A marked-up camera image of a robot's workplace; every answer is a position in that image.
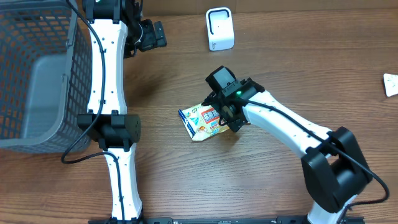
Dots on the white cream tube gold cap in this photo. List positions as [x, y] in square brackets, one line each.
[390, 84]

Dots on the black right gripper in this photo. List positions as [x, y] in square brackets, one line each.
[234, 122]

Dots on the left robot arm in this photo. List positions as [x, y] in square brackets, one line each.
[117, 32]

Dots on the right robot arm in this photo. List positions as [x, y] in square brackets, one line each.
[334, 167]

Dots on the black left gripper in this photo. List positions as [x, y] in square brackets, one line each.
[152, 41]

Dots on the grey plastic shopping basket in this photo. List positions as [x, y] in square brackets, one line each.
[45, 76]

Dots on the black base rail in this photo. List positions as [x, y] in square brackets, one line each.
[278, 220]

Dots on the cream snack bag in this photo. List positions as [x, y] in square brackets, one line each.
[201, 122]

